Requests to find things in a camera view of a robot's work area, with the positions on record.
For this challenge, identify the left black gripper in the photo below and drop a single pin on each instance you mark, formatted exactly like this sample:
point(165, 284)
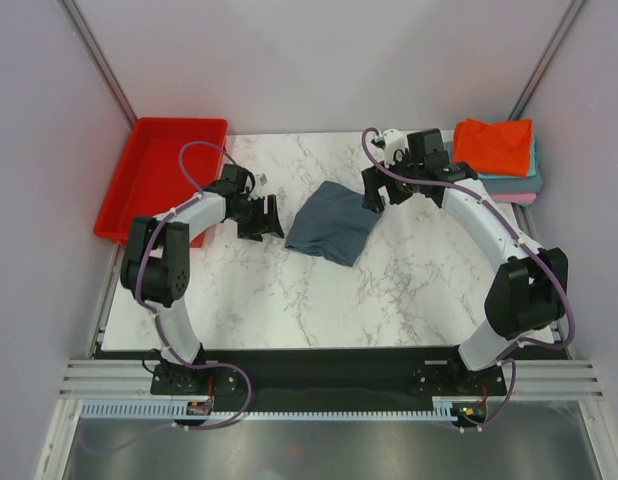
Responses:
point(265, 224)

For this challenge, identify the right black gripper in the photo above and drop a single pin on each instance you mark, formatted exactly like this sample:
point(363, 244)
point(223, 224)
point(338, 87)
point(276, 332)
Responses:
point(373, 179)

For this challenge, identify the dark blue-grey t-shirt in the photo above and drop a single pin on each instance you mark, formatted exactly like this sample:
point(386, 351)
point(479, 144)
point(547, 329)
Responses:
point(332, 224)

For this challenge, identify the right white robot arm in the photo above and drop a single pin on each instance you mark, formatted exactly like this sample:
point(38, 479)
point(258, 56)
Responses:
point(529, 290)

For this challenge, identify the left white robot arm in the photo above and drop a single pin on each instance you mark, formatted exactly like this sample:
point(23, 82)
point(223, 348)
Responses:
point(156, 262)

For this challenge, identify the red plastic tray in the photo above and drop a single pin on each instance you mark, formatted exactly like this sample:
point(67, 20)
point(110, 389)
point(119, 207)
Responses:
point(148, 179)

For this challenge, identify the folded orange t-shirt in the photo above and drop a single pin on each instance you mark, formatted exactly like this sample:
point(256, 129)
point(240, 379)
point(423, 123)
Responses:
point(474, 139)

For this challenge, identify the folded pink t-shirt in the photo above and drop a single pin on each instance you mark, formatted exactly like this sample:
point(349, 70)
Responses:
point(522, 199)

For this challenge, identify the folded teal t-shirt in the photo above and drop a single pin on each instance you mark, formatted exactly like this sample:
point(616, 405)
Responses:
point(512, 163)

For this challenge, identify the folded grey-blue t-shirt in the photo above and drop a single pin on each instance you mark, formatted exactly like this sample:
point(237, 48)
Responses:
point(495, 184)

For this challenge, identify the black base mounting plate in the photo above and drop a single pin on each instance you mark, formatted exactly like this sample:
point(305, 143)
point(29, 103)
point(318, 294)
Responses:
point(345, 377)

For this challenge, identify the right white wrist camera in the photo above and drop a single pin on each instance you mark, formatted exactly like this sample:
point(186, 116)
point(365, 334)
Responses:
point(393, 143)

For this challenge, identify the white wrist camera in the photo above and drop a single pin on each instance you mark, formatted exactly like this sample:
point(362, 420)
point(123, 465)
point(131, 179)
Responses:
point(393, 143)
point(256, 181)

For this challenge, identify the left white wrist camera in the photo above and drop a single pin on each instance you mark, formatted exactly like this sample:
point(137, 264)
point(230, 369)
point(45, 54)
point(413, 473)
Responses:
point(256, 181)

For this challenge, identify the aluminium extrusion rail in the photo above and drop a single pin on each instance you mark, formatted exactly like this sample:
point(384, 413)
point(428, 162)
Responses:
point(536, 380)

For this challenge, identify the white slotted cable duct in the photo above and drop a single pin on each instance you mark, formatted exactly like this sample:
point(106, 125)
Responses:
point(165, 408)

